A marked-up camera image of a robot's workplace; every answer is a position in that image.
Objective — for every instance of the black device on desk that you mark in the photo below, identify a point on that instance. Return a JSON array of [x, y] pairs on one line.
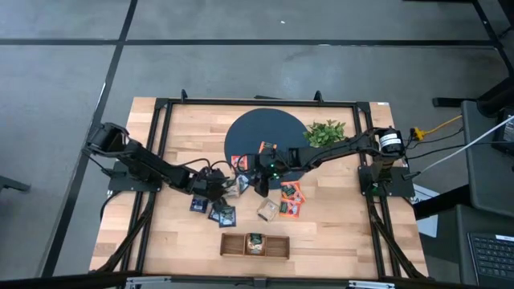
[[507, 132]]

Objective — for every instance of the silver aluminium extrusion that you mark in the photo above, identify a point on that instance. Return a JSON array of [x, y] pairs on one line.
[[371, 285], [146, 281]]

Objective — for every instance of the dark grey desk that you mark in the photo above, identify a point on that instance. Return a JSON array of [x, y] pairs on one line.
[[445, 241]]

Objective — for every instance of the black crossbar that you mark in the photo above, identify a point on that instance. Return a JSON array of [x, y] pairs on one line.
[[60, 281]]

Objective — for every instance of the dark blue blackcurrant tea bag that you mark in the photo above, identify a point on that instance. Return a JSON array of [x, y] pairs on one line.
[[227, 217], [243, 183], [214, 214], [198, 204]]

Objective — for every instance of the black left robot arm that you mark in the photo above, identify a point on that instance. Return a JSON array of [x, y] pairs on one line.
[[140, 160]]

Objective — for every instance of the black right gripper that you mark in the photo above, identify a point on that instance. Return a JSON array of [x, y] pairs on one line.
[[267, 168]]

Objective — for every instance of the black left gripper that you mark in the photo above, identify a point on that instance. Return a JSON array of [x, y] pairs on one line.
[[210, 184]]

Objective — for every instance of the white paper sheet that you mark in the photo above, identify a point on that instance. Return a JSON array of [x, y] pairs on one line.
[[427, 225]]

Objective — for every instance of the black desk leg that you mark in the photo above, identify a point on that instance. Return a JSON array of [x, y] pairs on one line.
[[441, 202]]

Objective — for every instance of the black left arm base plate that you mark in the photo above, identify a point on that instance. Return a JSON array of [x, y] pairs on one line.
[[120, 180]]

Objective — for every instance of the black chair base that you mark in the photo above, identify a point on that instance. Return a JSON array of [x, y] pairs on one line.
[[494, 96]]

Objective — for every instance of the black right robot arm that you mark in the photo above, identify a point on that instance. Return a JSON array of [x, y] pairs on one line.
[[341, 146]]

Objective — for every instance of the round dark woven placemat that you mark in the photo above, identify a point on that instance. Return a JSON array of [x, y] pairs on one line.
[[265, 126]]

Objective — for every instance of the dark laptop keyboard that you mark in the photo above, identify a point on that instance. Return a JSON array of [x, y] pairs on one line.
[[494, 255]]

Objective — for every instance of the small green potted plant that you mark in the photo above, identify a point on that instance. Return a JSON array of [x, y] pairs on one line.
[[324, 134]]

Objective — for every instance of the black aluminium table frame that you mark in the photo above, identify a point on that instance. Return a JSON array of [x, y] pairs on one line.
[[261, 102]]

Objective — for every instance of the dark chair leg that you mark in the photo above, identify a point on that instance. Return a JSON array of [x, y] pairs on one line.
[[12, 184]]

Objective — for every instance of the wooden three-compartment tea box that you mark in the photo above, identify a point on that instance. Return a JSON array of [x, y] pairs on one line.
[[233, 245]]

